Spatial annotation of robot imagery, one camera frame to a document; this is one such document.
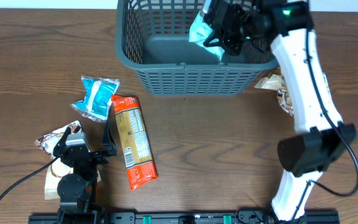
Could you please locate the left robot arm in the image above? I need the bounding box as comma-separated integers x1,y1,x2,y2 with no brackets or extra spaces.
53,121,117,224

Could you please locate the blue tissue multipack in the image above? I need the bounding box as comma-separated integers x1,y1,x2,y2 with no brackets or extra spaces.
322,72,332,101

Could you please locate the beige snack bag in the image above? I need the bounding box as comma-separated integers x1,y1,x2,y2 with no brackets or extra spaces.
254,74,294,116

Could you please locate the white brown snack bag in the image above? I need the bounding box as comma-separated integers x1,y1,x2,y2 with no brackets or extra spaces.
34,120,102,200

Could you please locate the blue white snack packet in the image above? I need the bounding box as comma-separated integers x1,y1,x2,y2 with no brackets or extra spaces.
70,76,120,123

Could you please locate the orange cracker package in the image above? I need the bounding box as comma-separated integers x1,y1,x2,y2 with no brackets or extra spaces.
111,95,158,190

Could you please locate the left black cable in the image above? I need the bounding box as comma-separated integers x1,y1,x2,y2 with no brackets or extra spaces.
0,156,59,224

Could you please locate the grey plastic basket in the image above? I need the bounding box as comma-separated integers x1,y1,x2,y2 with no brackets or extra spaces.
115,0,278,96

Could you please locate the black cable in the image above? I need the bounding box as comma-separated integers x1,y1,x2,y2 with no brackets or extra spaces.
0,156,59,224
303,27,358,197

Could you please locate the teal wipes packet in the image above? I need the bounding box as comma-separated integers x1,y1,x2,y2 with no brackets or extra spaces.
189,0,224,61

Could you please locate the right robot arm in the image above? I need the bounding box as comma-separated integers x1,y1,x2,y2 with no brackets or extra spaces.
200,1,357,223

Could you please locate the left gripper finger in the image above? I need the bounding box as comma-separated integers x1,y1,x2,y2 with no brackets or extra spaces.
101,118,117,156
54,127,71,149

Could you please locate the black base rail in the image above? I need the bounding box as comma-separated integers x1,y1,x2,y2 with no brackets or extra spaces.
28,210,340,224

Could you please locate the right black cable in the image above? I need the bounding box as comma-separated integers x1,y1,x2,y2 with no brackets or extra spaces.
303,27,358,197

